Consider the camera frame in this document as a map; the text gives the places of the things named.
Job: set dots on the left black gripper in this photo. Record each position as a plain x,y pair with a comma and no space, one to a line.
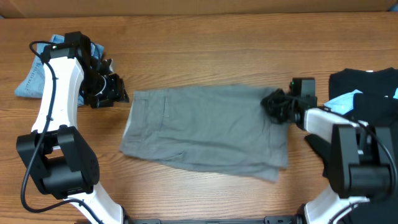
117,93

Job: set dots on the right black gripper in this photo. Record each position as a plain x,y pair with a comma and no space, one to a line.
268,103

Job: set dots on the grey cotton shorts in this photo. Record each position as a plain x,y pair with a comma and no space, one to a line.
207,129

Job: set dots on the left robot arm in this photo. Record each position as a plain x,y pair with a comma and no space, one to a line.
57,158

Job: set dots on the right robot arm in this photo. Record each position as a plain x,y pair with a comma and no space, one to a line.
362,168

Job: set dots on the light blue garment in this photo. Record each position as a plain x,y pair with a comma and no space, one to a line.
357,100

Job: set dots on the folded blue denim jeans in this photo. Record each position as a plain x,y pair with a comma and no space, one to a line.
33,85

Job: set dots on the black t-shirt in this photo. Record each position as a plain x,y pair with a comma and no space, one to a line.
383,82

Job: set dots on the brown cardboard backdrop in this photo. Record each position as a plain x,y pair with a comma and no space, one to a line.
87,8

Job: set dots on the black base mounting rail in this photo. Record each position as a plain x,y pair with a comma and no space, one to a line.
214,221

